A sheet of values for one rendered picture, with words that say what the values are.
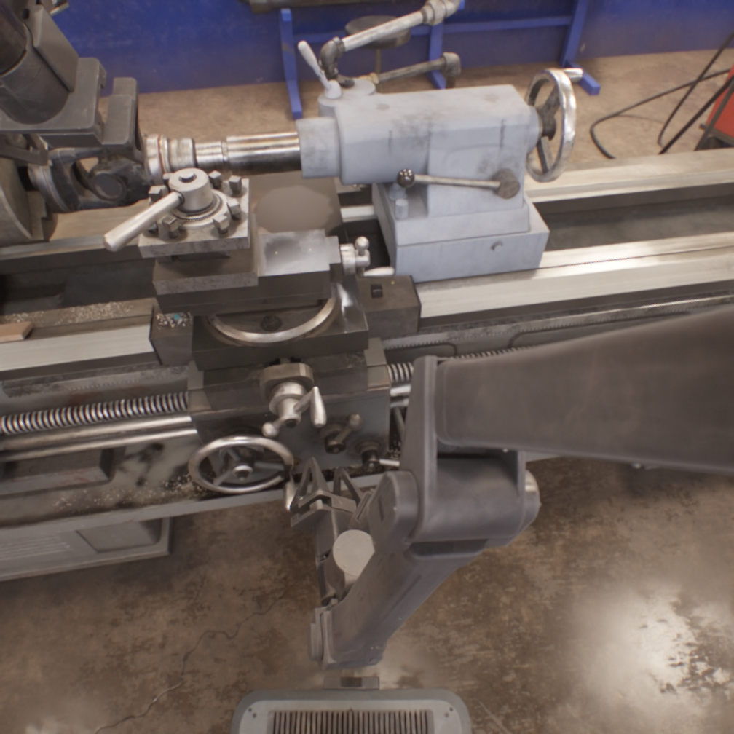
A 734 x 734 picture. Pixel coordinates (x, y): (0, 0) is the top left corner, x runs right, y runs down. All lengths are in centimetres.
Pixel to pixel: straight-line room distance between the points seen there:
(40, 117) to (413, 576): 47
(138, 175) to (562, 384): 100
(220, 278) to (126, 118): 44
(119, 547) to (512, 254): 139
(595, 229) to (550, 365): 143
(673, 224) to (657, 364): 158
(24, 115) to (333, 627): 58
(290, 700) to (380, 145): 118
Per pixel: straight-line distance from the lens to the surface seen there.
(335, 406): 111
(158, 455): 155
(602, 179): 169
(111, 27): 434
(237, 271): 93
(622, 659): 181
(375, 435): 122
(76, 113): 54
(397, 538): 40
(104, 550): 189
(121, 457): 159
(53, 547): 187
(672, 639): 189
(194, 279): 94
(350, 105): 117
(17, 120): 55
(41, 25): 53
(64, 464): 156
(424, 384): 37
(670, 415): 21
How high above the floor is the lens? 165
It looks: 50 degrees down
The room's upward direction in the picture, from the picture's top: 1 degrees counter-clockwise
